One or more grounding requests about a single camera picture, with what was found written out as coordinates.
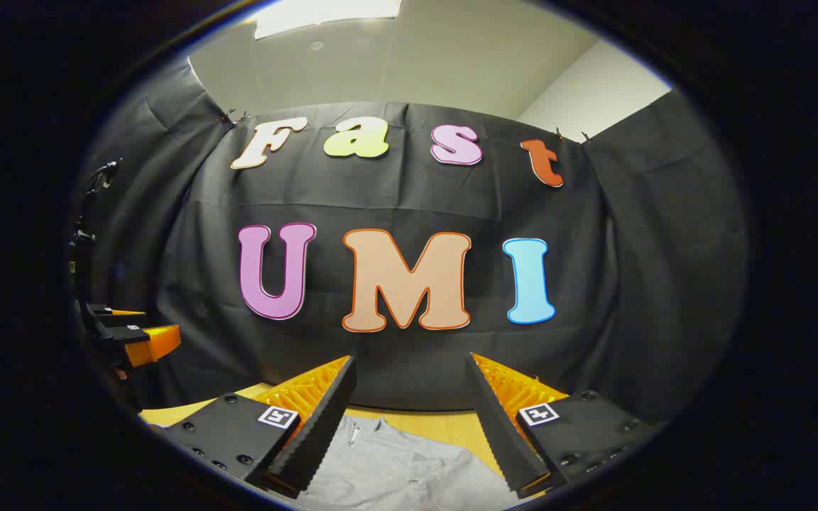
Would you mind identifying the black backdrop cloth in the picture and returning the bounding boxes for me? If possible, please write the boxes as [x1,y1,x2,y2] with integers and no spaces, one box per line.
[72,60,749,427]

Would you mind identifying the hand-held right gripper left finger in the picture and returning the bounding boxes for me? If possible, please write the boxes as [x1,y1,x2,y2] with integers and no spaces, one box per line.
[157,354,358,499]

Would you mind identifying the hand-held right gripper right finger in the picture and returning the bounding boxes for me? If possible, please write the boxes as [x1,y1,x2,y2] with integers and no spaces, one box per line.
[464,352,667,499]

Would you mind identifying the ceiling light panel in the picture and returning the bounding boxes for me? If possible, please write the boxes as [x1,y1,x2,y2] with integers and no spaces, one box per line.
[253,0,404,40]

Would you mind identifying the grey zip-neck sweatshirt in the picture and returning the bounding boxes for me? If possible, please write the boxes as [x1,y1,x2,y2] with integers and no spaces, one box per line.
[299,415,523,511]

